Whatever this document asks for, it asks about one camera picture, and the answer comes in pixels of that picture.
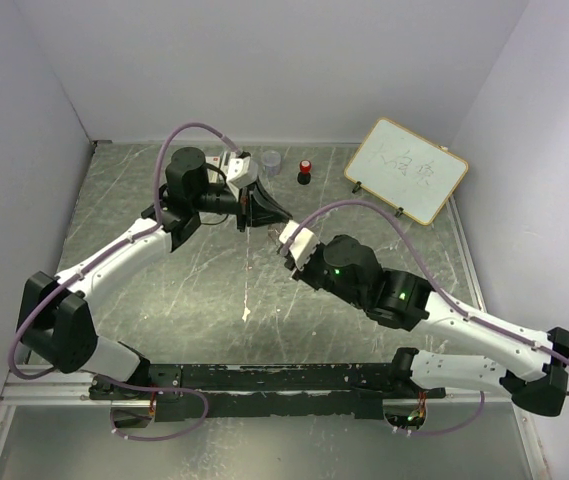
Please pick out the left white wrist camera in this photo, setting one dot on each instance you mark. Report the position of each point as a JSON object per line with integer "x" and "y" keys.
{"x": 242, "y": 171}

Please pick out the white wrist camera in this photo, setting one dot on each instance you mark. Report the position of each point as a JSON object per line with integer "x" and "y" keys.
{"x": 301, "y": 247}
{"x": 242, "y": 171}

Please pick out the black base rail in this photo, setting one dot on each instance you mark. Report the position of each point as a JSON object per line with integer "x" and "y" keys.
{"x": 259, "y": 391}

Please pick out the white framed whiteboard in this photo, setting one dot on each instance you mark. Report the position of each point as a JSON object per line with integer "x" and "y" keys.
{"x": 406, "y": 171}

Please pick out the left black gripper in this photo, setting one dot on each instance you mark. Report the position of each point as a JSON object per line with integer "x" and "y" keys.
{"x": 256, "y": 209}

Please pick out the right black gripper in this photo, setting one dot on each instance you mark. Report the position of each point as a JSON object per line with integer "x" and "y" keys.
{"x": 302, "y": 274}

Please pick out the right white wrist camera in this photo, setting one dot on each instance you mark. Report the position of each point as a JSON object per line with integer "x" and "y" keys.
{"x": 301, "y": 247}

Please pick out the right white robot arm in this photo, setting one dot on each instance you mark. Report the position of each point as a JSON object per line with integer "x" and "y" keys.
{"x": 525, "y": 365}

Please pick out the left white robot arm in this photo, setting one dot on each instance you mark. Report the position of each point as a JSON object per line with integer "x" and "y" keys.
{"x": 56, "y": 312}

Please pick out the white stapler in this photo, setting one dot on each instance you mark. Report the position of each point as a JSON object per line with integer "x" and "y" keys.
{"x": 225, "y": 159}

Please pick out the clear plastic clip jar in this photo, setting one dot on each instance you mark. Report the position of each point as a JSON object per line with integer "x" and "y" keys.
{"x": 271, "y": 161}

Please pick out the green white staple box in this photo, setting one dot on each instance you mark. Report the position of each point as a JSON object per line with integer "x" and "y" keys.
{"x": 213, "y": 162}

